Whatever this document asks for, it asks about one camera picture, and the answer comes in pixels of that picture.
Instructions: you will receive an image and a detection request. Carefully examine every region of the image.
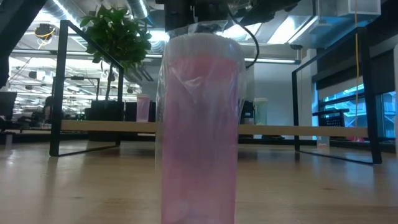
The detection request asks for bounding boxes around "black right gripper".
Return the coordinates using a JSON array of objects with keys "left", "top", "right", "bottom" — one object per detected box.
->
[{"left": 231, "top": 0, "right": 301, "bottom": 26}]

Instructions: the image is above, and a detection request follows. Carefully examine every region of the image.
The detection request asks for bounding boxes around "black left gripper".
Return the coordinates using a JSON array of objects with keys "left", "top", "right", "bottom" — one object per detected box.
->
[{"left": 164, "top": 0, "right": 231, "bottom": 32}]

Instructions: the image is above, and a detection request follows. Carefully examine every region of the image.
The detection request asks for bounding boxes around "green medicine bottle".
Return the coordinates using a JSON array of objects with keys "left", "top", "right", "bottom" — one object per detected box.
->
[{"left": 253, "top": 97, "right": 269, "bottom": 126}]

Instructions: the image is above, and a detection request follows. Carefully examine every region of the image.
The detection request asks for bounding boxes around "large pink plastic cup stack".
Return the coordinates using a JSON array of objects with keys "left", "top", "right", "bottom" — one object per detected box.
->
[{"left": 154, "top": 21, "right": 247, "bottom": 224}]

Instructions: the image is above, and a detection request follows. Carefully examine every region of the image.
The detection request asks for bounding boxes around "green potted plant black pot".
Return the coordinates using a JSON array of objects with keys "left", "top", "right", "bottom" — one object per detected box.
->
[{"left": 79, "top": 4, "right": 153, "bottom": 142}]

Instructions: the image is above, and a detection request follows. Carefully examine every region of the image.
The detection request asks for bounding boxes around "white ceiling box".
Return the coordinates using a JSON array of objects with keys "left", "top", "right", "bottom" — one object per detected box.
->
[{"left": 337, "top": 0, "right": 382, "bottom": 16}]

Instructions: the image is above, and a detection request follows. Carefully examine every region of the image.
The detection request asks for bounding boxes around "black perforated basket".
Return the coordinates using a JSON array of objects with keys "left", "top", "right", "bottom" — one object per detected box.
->
[{"left": 312, "top": 108, "right": 351, "bottom": 128}]

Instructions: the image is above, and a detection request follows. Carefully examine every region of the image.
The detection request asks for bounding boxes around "person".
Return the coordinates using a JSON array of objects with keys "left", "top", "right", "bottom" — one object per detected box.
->
[{"left": 30, "top": 95, "right": 56, "bottom": 125}]

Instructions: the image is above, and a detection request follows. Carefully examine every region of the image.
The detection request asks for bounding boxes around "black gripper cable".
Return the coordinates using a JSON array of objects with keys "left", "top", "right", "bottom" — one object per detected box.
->
[{"left": 228, "top": 6, "right": 261, "bottom": 70}]

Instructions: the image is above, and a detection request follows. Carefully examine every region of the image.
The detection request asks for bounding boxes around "silver ventilation duct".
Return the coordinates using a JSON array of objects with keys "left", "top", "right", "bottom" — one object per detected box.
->
[{"left": 127, "top": 0, "right": 152, "bottom": 19}]

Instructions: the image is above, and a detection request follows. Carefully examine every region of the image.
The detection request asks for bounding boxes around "black background rig frame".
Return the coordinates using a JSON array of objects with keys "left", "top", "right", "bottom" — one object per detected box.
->
[{"left": 52, "top": 75, "right": 101, "bottom": 103}]

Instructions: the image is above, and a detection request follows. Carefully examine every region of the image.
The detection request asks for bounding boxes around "wooden shelf black metal frame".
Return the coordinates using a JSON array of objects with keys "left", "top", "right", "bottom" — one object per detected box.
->
[{"left": 49, "top": 19, "right": 383, "bottom": 166}]

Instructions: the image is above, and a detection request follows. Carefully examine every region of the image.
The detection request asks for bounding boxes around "black ceiling device yellow cable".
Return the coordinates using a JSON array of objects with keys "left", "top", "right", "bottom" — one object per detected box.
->
[{"left": 34, "top": 23, "right": 57, "bottom": 49}]

